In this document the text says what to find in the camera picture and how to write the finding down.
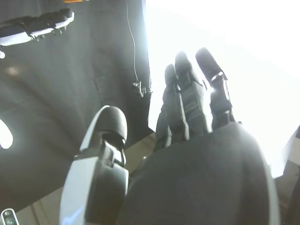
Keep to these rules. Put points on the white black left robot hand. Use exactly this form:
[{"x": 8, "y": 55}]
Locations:
[{"x": 199, "y": 178}]

